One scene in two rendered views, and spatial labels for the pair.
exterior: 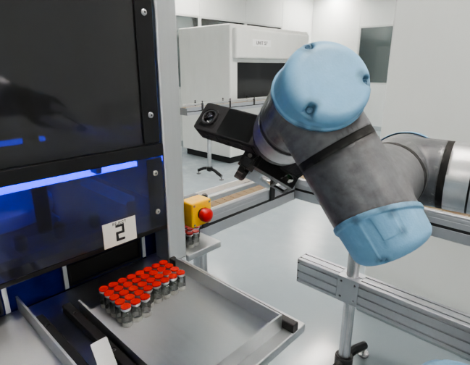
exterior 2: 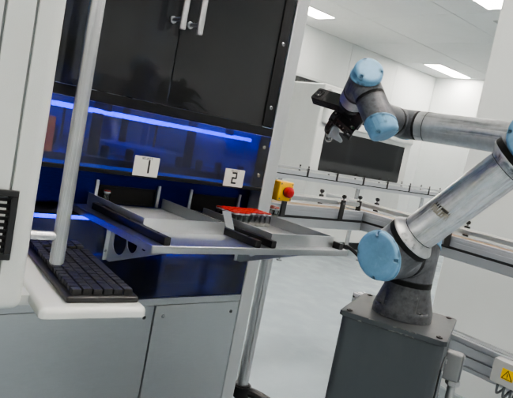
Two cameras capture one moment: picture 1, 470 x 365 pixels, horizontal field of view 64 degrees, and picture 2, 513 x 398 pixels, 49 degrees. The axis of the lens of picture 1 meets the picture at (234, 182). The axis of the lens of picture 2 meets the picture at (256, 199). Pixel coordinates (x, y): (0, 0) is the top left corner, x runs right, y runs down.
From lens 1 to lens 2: 1.11 m
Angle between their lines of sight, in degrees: 12
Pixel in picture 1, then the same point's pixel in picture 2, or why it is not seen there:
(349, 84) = (375, 72)
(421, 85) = not seen: hidden behind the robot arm
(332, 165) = (366, 98)
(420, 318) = (454, 346)
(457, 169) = (418, 118)
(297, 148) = (356, 93)
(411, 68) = not seen: hidden behind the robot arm
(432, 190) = (409, 127)
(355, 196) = (371, 108)
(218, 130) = (322, 99)
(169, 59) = (291, 76)
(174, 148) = (280, 135)
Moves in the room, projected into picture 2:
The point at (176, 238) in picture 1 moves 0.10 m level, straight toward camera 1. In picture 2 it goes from (264, 202) to (266, 205)
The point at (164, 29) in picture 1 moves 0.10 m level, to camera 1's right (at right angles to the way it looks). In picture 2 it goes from (292, 57) to (320, 61)
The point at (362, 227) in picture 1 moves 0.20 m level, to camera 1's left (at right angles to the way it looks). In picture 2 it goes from (372, 119) to (290, 103)
